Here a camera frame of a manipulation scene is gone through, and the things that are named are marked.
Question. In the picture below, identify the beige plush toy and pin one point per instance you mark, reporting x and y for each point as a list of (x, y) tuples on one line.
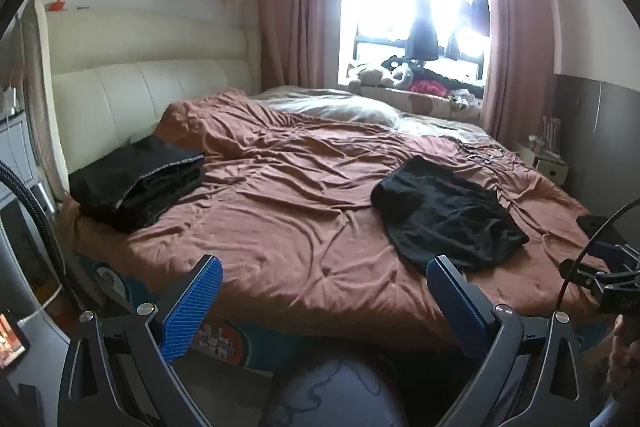
[(367, 76)]

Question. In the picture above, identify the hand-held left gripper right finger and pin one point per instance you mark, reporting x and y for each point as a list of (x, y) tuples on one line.
[(457, 307)]

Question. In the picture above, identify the beige bed sheet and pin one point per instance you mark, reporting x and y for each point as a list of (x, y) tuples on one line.
[(440, 129)]

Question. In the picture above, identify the pink curtain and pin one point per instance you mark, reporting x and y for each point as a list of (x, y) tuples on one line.
[(515, 47), (295, 7)]

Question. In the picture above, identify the dark desk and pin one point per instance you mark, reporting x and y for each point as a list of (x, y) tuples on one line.
[(45, 367)]

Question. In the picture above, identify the bright window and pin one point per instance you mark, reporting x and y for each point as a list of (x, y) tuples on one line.
[(380, 7)]

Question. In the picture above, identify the red cloth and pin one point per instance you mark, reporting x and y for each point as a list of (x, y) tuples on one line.
[(430, 88)]

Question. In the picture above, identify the reed diffuser sticks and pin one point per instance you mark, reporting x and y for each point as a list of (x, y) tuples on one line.
[(551, 132)]

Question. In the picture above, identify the white nightstand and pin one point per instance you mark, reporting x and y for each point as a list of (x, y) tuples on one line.
[(542, 164)]

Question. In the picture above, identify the black pants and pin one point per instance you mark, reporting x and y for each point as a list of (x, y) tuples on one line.
[(445, 212)]

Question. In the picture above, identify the stack of folded black clothes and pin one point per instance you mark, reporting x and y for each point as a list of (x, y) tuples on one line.
[(130, 187)]

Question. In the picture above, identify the cartoon printed bed sheet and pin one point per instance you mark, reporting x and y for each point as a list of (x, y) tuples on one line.
[(230, 337)]

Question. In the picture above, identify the person's right hand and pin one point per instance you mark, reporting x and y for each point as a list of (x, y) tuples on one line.
[(622, 362)]

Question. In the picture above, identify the person's left leg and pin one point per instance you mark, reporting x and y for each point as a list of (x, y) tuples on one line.
[(335, 392)]

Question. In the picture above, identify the black white plush toy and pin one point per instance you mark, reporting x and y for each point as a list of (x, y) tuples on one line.
[(402, 68)]

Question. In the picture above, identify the cream padded headboard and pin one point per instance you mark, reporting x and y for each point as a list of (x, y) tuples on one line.
[(150, 97)]

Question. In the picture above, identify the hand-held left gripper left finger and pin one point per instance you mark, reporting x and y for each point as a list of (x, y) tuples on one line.
[(192, 307)]

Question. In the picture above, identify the small orange item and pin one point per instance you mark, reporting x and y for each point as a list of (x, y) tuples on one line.
[(57, 5)]

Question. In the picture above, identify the long dark hanging garment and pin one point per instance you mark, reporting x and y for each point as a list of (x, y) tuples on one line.
[(421, 27)]

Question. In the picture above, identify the dark cloth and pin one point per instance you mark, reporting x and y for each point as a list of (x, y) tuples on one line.
[(600, 227)]

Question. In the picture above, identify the grey cabinet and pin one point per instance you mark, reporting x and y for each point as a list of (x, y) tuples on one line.
[(20, 152)]

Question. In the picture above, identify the brown blanket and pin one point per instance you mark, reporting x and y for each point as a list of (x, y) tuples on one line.
[(300, 217)]

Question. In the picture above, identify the grey white pillow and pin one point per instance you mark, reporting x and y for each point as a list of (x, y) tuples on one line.
[(330, 107)]

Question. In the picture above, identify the phone with lit screen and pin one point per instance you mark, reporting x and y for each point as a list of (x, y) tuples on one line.
[(11, 339)]

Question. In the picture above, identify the beige leaning panel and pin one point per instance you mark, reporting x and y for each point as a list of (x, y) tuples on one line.
[(42, 97)]

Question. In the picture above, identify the black clothing on sill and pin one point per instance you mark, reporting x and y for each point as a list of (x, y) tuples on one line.
[(460, 82)]

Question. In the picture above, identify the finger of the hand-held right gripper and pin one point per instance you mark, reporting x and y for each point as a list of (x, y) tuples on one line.
[(585, 271), (612, 251)]

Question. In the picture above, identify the short dark hanging garments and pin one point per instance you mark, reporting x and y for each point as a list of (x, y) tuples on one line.
[(477, 2)]

